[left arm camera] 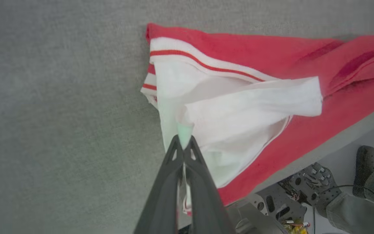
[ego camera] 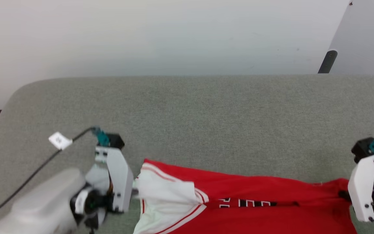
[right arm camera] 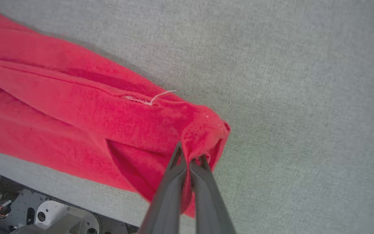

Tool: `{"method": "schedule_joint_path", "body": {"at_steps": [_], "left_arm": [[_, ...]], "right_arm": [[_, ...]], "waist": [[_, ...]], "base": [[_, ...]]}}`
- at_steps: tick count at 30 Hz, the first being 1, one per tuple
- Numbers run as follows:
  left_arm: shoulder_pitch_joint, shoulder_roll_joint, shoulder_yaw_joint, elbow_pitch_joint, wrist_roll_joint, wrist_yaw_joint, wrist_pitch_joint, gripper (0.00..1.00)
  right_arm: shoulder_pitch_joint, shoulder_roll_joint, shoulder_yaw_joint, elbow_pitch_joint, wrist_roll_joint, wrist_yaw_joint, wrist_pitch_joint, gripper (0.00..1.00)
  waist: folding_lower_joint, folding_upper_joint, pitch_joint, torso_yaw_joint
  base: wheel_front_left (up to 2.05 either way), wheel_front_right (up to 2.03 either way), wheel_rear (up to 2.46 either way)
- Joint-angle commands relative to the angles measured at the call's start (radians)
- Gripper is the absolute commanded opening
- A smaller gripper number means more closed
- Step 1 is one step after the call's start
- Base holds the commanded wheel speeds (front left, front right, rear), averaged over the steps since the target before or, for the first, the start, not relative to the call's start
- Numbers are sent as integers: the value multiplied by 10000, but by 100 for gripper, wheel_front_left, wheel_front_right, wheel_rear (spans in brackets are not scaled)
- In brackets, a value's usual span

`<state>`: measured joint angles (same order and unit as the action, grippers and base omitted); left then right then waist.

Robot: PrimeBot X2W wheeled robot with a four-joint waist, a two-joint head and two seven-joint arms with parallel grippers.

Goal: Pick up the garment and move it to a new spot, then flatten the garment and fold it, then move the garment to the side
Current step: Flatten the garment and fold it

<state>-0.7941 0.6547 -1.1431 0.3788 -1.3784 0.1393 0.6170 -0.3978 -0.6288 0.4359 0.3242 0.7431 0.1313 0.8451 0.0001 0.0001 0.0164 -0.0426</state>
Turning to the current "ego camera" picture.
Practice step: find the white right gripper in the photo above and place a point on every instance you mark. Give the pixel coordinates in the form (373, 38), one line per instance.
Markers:
(362, 188)

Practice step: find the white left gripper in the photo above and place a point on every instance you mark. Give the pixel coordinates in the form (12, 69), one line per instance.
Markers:
(120, 182)

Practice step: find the red shirt with white sleeves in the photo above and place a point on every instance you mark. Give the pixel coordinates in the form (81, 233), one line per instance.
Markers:
(271, 195)

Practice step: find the dark grey pole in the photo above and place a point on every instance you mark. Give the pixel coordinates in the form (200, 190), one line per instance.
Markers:
(328, 61)

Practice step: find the large white panel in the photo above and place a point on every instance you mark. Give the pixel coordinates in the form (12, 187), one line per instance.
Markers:
(368, 39)

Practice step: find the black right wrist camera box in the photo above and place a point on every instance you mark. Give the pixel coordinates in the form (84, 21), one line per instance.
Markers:
(364, 149)

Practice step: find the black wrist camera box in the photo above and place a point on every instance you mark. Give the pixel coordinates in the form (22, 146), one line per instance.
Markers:
(114, 141)
(364, 149)

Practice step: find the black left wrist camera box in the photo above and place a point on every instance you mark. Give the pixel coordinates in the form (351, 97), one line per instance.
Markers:
(114, 141)

